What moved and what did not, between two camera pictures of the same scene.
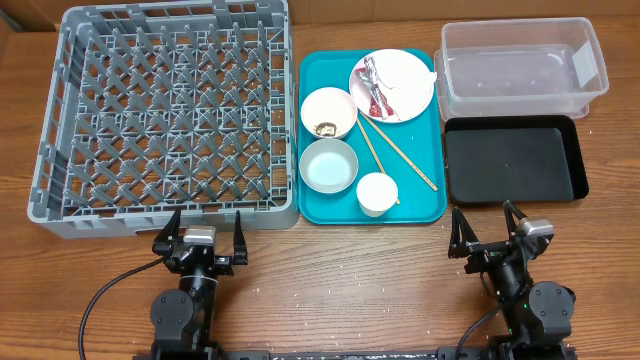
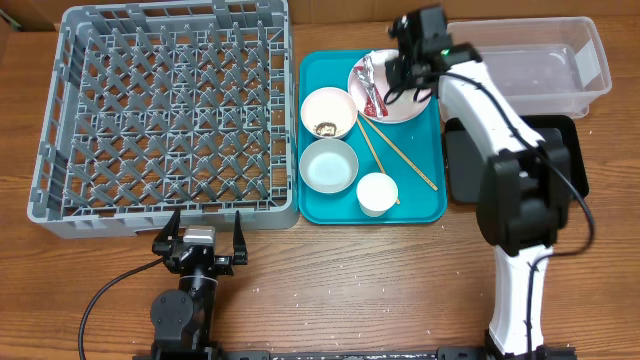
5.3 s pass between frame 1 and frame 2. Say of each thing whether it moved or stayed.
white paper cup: stayed
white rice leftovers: stayed
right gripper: moved
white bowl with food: stayed
